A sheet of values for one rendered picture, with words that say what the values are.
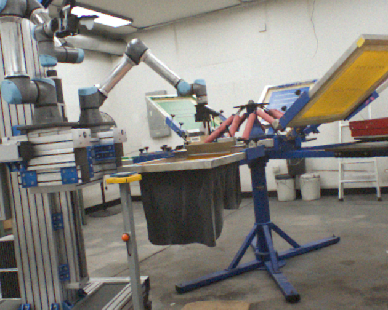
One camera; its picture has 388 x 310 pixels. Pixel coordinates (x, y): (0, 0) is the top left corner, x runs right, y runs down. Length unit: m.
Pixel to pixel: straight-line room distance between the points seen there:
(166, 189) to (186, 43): 5.43
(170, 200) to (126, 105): 5.93
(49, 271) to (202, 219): 0.91
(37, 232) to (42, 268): 0.20
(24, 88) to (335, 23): 5.31
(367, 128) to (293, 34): 4.54
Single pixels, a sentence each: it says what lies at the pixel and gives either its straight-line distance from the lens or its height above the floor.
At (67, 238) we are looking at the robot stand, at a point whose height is 0.62.
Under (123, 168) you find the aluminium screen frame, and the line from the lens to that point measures 2.52.
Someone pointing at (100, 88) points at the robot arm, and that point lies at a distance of 2.96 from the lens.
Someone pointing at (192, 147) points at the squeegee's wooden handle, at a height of 1.04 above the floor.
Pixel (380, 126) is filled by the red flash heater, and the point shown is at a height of 1.06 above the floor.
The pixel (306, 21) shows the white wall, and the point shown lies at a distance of 7.04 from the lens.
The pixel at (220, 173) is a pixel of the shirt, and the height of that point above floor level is 0.89.
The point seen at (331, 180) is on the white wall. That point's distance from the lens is 6.93.
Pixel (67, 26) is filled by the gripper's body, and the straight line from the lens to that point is 2.01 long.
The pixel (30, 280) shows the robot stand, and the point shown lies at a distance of 2.80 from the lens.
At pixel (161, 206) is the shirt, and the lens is 2.53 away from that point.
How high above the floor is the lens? 1.13
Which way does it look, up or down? 3 degrees down
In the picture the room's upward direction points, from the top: 6 degrees counter-clockwise
